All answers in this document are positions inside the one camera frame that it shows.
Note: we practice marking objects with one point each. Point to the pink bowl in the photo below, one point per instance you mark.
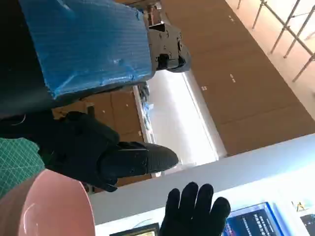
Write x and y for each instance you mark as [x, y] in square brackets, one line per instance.
[49, 211]

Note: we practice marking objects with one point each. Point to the metal pipe frame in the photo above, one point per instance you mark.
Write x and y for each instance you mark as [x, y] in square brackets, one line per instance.
[290, 32]

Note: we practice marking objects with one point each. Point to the green cutting mat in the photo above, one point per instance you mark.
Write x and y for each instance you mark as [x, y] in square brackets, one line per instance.
[17, 159]

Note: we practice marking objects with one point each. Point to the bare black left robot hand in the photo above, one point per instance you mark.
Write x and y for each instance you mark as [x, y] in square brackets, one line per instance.
[88, 44]

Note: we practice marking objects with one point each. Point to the dark framed panel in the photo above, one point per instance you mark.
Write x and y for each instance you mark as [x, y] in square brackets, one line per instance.
[137, 229]

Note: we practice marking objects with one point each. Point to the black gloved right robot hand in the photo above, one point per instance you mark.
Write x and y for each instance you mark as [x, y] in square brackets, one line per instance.
[194, 211]

